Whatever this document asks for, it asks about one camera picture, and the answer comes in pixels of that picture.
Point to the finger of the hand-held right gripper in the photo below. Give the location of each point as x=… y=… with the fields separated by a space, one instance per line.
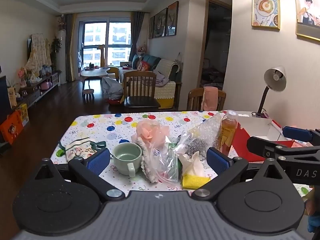
x=262 y=146
x=297 y=132

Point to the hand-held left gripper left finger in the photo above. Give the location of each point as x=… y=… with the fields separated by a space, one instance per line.
x=98 y=160

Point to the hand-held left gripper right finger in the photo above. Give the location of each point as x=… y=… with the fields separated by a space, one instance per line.
x=217 y=160

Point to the red and white cardboard box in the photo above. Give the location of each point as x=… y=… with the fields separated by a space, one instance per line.
x=255 y=127

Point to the white soft cloth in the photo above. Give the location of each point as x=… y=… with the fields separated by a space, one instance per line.
x=192 y=165

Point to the green ceramic mug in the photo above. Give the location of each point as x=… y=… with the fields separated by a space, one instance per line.
x=126 y=156

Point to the bubble wrap bag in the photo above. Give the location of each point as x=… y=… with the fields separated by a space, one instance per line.
x=205 y=135

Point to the orange liquid bottle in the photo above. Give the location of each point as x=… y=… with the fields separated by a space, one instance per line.
x=227 y=132

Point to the yellow sponge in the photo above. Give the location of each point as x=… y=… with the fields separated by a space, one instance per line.
x=193 y=182

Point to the polka dot tablecloth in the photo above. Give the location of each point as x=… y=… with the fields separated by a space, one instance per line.
x=120 y=122

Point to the grey knitted dishcloth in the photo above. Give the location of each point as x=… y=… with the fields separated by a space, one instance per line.
x=147 y=166

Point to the clear plastic bag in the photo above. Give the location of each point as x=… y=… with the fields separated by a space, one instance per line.
x=168 y=166

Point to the silver desk lamp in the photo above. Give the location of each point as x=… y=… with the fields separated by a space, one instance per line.
x=274 y=80

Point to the pink mesh bath pouf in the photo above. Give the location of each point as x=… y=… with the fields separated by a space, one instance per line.
x=150 y=130

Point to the pink towel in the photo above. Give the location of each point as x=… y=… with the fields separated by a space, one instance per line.
x=210 y=98

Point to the wooden chair with towel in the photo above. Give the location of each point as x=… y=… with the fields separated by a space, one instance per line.
x=195 y=100

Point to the small wooden stool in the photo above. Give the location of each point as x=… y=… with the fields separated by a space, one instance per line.
x=88 y=93

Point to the grey fabric bundle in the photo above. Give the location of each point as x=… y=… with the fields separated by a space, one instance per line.
x=111 y=87

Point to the wooden chair with black seat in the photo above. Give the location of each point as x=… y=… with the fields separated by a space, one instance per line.
x=140 y=85

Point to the cream crocheted sofa blanket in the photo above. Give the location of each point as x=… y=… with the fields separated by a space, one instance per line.
x=166 y=91

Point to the cream coffee table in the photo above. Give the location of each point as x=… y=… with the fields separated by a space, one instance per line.
x=93 y=73

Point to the yellow gift box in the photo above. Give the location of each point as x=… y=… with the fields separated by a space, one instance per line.
x=23 y=113

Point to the pink pot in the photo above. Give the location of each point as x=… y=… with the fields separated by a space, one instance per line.
x=46 y=85

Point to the low television cabinet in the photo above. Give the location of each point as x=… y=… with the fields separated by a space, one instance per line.
x=37 y=91

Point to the orange gift box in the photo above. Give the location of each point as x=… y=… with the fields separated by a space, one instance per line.
x=11 y=130

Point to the purple cloth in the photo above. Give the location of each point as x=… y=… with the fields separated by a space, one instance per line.
x=161 y=78

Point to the red printed cushion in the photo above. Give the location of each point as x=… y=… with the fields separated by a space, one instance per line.
x=143 y=65

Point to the wooden giraffe stand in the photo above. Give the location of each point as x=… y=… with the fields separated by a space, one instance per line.
x=101 y=55

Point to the beige paper bag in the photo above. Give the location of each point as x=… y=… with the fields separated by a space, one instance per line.
x=12 y=96

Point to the white tower air conditioner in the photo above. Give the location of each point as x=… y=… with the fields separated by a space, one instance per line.
x=62 y=55

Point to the teal sofa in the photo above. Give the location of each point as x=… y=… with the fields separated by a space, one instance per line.
x=152 y=60

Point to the balcony window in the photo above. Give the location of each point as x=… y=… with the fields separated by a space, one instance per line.
x=107 y=45

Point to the grey and yellow curtain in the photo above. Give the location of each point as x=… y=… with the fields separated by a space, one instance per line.
x=71 y=47
x=136 y=35

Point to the pink artificial flowers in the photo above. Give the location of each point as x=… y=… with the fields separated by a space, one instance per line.
x=21 y=73

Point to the plush toy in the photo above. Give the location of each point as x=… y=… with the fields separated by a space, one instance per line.
x=141 y=48

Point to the tall potted plant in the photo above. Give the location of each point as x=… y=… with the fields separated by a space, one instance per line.
x=55 y=47

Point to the floral draped cloth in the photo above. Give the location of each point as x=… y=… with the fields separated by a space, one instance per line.
x=37 y=52

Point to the gold framed figure poster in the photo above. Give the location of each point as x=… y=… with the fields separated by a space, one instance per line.
x=307 y=7

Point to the gold framed food picture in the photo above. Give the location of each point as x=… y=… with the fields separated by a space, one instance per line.
x=265 y=8

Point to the dark framed wall picture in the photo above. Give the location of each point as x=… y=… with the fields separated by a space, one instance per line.
x=160 y=23
x=172 y=18
x=151 y=27

